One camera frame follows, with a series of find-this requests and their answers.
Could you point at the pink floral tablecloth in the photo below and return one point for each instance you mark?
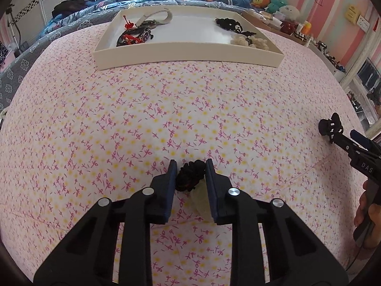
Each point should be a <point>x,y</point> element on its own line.
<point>74,134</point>

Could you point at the brown cardboard box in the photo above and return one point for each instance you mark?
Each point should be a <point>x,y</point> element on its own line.
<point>258,23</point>

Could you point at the black scrunchie with flower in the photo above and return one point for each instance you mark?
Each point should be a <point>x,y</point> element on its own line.
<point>229,25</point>

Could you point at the black tripod stand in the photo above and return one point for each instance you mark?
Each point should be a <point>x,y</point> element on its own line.
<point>18,45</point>

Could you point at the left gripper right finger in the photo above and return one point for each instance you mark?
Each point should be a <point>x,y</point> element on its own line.
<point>269,233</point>

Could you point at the blue patterned bed quilt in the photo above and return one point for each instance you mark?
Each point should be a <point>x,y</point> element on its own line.
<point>101,12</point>

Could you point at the cream fluffy scrunchie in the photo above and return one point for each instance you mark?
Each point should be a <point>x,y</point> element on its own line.
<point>250,41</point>

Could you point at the green plush toy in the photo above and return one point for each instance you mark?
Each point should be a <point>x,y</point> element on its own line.
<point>275,5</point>

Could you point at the black claw hair clip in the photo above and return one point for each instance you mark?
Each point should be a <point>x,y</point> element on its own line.
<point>331,127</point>

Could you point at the white plush toy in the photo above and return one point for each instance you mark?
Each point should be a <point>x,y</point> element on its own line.
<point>290,12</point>

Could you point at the beige strap watch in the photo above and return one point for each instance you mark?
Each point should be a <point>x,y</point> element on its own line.
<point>155,18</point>

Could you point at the red tassel amber pendant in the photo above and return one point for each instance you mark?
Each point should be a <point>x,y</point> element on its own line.
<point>128,24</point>

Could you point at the black cord jade pendant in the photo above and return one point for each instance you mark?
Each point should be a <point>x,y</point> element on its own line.
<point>191,180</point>

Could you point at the person's right hand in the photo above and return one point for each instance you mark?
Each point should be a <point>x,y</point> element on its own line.
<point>373,239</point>

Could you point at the white shallow tray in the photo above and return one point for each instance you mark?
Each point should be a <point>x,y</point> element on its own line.
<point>192,35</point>

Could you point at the black clothing on bed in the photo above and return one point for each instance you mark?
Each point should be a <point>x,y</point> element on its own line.
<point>68,7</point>

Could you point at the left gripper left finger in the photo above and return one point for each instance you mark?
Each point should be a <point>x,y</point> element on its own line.
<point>85,256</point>

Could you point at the black cord brown pendant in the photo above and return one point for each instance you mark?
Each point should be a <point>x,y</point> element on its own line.
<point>247,33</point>

